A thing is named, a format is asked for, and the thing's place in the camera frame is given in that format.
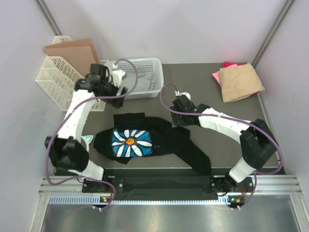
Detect cream perforated file organizer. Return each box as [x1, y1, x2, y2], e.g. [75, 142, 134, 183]
[35, 35, 109, 112]

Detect grey folded cloth in basket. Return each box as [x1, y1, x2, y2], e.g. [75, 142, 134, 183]
[121, 69, 155, 93]

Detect beige folded t-shirt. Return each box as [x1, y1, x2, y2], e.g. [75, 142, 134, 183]
[219, 63, 266, 103]

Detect black daisy print t-shirt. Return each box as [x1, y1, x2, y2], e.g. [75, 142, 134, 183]
[94, 113, 211, 175]

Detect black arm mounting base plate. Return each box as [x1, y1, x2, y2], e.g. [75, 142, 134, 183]
[82, 166, 254, 201]

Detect pink folded t-shirt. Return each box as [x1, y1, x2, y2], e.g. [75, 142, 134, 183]
[212, 71, 221, 86]

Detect white perforated plastic basket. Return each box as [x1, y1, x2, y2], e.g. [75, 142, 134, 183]
[117, 58, 164, 100]

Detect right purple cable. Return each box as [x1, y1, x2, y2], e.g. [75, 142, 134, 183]
[159, 82, 284, 210]

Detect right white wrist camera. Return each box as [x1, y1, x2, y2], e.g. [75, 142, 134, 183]
[175, 90, 191, 100]

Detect brown cardboard folder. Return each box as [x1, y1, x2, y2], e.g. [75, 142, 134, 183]
[43, 38, 99, 77]

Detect purple cable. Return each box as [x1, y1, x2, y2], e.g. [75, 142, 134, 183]
[45, 59, 140, 209]
[159, 82, 284, 210]

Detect teal cat ear headphones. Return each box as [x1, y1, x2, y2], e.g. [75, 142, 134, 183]
[81, 135, 94, 152]

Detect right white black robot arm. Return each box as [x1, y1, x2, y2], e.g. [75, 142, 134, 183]
[170, 92, 278, 192]

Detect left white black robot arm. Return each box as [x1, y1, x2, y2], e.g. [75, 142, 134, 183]
[45, 62, 127, 192]

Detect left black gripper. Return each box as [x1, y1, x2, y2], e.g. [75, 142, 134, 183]
[99, 78, 127, 109]

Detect slotted grey cable duct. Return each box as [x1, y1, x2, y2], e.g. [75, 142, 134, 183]
[48, 195, 247, 206]

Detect red folded t-shirt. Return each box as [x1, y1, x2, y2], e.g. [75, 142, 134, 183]
[223, 61, 244, 68]

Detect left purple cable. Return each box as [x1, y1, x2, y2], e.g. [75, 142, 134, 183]
[45, 59, 140, 209]

